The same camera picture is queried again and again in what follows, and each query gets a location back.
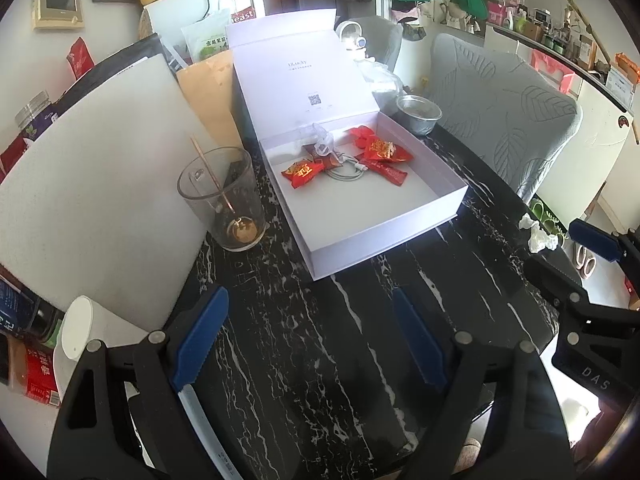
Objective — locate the beige wall intercom panel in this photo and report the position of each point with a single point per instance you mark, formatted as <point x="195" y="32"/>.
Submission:
<point x="57" y="0"/>

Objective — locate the white water jug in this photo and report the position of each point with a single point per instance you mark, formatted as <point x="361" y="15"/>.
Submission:
<point x="352" y="37"/>

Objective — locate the clear glass cup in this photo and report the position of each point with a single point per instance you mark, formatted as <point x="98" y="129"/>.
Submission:
<point x="200" y="195"/>

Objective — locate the red gold-print snack packet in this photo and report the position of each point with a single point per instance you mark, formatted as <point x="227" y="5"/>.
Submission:
<point x="301" y="172"/>

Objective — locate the clear plastic bag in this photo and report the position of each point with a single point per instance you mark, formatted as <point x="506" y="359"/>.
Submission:
<point x="382" y="80"/>

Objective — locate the narrow red bag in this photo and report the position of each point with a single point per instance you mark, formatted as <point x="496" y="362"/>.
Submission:
<point x="80" y="60"/>

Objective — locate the white foam board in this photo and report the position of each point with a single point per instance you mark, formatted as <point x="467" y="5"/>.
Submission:
<point x="100" y="185"/>

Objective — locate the white paper shopping bag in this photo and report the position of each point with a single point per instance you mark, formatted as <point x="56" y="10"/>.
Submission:
<point x="242" y="15"/>

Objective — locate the bamboo branch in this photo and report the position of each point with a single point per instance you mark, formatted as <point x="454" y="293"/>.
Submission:
<point x="576" y="6"/>

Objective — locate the pink plastic stool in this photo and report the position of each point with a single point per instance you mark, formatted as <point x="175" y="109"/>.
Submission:
<point x="550" y="67"/>

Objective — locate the red snack bag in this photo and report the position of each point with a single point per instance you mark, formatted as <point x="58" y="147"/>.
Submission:
<point x="12" y="155"/>

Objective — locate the small grey leaf-pattern chair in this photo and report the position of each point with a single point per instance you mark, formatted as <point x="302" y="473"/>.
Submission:
<point x="387" y="40"/>

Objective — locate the dark sauce bottle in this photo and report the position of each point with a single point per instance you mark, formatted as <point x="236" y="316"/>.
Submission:
<point x="30" y="315"/>

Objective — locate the cream handbag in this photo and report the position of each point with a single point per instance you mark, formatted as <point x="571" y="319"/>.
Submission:
<point x="456" y="15"/>

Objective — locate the white cabinet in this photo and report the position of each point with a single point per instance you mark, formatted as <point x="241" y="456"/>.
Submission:
<point x="595" y="150"/>

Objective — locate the row of slippers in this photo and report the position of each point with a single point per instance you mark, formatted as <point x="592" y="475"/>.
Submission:
<point x="539" y="207"/>

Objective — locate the red ketchup packet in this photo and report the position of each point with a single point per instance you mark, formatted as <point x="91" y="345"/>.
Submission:
<point x="390" y="172"/>

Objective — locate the brown candy packet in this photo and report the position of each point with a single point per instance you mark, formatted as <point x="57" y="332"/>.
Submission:
<point x="315" y="152"/>

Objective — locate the orange box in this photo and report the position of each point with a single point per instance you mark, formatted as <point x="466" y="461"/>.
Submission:
<point x="627" y="67"/>

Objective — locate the white fridge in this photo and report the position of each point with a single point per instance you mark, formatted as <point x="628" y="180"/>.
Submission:
<point x="170" y="15"/>

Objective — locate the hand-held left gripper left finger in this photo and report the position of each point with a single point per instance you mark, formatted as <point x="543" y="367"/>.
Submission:
<point x="200" y="340"/>

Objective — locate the row of bottles and jars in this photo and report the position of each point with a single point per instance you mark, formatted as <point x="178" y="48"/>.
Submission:
<point x="540" y="25"/>

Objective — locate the white plastic strip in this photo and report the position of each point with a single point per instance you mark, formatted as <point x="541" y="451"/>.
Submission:
<point x="205" y="430"/>

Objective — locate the kraft paper envelope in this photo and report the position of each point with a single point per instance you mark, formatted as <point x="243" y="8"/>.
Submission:
<point x="212" y="90"/>

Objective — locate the gold stirring spoon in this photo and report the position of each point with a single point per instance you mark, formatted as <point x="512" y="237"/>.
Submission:
<point x="210" y="172"/>

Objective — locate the small crumpled white tissue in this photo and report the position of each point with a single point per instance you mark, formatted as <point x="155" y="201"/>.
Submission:
<point x="527" y="221"/>

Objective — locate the white paper cup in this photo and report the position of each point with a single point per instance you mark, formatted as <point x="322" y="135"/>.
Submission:
<point x="77" y="327"/>

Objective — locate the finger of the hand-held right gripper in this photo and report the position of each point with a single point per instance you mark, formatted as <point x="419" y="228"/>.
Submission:
<point x="555" y="280"/>
<point x="595" y="240"/>

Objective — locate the red label packet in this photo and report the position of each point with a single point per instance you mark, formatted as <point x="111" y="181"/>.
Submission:
<point x="37" y="375"/>

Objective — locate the large grey leaf-pattern chair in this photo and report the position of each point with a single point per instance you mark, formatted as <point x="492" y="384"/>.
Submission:
<point x="500" y="110"/>

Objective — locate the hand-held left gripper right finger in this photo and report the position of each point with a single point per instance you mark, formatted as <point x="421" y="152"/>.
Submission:
<point x="417" y="340"/>

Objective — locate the white cardboard box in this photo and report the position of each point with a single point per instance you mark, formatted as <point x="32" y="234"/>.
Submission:
<point x="617" y="85"/>

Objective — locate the clear plastic packet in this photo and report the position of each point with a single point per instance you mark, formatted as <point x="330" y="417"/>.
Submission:
<point x="320" y="135"/>

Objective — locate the red cartoon snack packet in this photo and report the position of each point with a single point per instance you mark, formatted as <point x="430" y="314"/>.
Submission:
<point x="387" y="150"/>

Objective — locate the green and white snack bag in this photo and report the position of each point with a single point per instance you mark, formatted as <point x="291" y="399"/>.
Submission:
<point x="207" y="40"/>

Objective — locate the large crumpled white tissue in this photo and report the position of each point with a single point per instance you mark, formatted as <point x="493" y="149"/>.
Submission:
<point x="542" y="241"/>

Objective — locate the lavender gift box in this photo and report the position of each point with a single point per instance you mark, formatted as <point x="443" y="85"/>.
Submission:
<point x="300" y="75"/>

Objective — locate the steel bowl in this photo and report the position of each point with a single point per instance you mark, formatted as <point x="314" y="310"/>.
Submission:
<point x="420" y="115"/>

